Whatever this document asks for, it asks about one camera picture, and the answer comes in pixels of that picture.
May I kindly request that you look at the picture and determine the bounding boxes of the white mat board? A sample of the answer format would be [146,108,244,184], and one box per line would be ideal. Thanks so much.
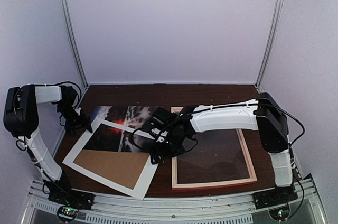
[63,118,158,200]

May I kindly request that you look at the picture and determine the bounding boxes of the circuit board with leds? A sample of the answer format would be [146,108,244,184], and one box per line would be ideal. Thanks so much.
[269,206,290,221]
[57,206,79,222]

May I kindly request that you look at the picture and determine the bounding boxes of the right circuit board with leds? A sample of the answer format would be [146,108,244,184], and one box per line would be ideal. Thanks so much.
[269,206,290,221]

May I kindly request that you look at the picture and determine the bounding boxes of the pink wooden picture frame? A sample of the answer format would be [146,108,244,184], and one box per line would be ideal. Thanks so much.
[170,106,258,190]

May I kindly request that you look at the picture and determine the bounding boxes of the right aluminium corner post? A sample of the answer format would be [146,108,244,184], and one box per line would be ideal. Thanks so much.
[255,0,284,92]

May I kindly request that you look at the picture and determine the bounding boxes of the left aluminium corner post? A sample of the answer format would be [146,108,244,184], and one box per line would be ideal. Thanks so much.
[60,0,89,88]

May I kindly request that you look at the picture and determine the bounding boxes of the aluminium corner post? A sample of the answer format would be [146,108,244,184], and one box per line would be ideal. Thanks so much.
[255,0,284,92]
[60,0,89,88]

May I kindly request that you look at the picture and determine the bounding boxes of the right black cable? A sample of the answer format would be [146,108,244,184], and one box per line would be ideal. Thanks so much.
[132,102,306,209]

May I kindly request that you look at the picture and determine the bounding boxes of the left circuit board with leds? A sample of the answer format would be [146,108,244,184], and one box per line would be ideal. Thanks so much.
[57,206,79,222]

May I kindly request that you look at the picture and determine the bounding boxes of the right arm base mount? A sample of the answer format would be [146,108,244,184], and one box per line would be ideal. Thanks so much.
[252,185,298,209]

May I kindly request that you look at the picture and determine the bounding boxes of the brown backing board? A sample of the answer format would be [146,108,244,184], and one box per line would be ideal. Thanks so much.
[74,150,149,189]

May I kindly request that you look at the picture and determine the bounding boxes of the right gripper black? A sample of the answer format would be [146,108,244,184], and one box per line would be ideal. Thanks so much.
[149,131,187,164]

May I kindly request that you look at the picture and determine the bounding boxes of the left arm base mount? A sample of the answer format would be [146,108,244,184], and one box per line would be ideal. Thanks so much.
[44,174,95,210]

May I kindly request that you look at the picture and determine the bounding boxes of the dalmatian dog photo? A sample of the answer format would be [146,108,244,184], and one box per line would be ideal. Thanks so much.
[84,106,157,153]

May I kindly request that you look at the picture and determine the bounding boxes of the clear acrylic sheet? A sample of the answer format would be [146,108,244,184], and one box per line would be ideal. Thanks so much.
[177,129,250,184]

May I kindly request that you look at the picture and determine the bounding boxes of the black cable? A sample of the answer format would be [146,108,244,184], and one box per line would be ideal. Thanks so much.
[55,81,82,108]
[132,102,306,209]

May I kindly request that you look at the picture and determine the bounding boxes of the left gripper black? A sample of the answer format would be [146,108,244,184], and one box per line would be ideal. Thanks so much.
[57,102,92,137]

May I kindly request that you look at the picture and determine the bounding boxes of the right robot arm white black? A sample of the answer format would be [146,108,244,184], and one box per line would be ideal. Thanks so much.
[150,92,293,204]

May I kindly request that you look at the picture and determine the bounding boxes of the left black cable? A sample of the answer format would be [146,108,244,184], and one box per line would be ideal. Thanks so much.
[55,81,82,108]

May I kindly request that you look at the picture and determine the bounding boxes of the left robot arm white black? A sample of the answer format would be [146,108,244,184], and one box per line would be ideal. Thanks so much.
[3,81,93,182]

